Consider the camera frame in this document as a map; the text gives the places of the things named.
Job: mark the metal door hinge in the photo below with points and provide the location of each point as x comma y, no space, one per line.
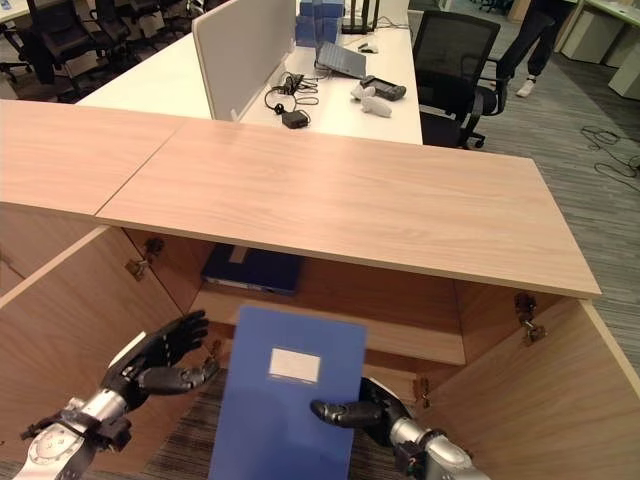
527,317
422,392
145,257

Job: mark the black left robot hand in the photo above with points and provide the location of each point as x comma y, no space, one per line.
167,345

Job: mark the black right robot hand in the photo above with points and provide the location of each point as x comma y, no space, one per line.
380,410

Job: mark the blue folder with white label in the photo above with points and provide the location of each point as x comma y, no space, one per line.
285,425

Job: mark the dark blue binder folder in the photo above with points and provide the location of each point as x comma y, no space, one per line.
260,272

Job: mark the small black marker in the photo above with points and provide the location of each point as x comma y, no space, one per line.
367,48

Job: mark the white office desk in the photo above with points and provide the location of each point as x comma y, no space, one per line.
165,85

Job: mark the person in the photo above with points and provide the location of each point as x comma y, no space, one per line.
535,35

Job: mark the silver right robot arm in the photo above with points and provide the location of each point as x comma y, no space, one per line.
445,457

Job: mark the blue boxes stack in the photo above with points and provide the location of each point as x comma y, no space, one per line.
317,22

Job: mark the grey laptop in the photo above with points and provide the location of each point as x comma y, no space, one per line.
345,60

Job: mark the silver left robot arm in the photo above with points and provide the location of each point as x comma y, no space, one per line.
47,447

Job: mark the black handheld game console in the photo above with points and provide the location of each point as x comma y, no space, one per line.
382,87

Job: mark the wooden cabinet door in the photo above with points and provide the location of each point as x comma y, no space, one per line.
75,320
540,400

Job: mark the white drawer pedestal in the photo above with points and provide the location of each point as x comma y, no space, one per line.
590,32
627,70

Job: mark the white VR controller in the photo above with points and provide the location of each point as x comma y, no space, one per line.
362,91
377,106

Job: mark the wooden cabinet shelf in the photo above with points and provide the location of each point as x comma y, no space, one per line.
410,330

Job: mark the wooden office cabinet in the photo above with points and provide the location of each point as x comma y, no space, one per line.
325,200

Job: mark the neighbouring wooden cabinet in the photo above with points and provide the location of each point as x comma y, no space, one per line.
75,155

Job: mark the white desk divider panel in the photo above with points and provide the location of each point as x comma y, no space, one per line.
240,55

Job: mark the black mesh office chair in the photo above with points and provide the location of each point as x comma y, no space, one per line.
450,55

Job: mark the black power adapter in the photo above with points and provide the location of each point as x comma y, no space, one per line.
296,120

